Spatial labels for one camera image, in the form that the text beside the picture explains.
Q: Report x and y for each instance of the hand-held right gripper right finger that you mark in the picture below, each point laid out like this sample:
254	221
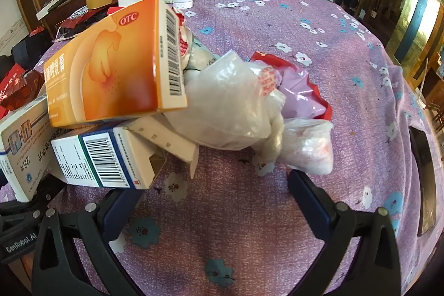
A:
310	200

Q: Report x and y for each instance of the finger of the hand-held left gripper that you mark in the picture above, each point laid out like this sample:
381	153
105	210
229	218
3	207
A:
47	197

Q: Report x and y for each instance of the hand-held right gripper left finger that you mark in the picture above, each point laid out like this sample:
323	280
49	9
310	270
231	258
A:
119	212

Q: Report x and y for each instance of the white beige medicine box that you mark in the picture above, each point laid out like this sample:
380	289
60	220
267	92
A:
20	150

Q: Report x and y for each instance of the small clear plastic bag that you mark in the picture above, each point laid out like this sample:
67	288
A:
305	147

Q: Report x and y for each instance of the white blue medicine box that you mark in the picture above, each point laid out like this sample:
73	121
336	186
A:
93	157

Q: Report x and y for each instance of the red purple wrapper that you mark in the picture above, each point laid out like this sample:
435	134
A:
301	91

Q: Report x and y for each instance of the large clear plastic bag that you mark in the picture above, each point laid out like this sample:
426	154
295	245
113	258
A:
225	98

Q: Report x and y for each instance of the orange medicine box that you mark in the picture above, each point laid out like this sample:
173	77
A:
104	67

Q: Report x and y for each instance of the red gift box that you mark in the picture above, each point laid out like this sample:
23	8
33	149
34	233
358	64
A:
8	88

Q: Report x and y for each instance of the black bag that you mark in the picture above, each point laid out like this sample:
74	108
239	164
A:
31	49

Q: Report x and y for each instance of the wooden chair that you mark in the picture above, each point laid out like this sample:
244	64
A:
432	101

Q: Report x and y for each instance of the red glossy packet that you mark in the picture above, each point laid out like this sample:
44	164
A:
71	24

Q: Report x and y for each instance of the purple floral tablecloth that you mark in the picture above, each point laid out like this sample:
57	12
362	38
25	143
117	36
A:
277	22

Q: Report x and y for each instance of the black plastic object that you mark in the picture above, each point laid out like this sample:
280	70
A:
95	17

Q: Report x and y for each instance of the white book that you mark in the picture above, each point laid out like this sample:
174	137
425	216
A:
53	6

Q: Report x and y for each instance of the gold framed panel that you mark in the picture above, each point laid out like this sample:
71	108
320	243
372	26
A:
416	4

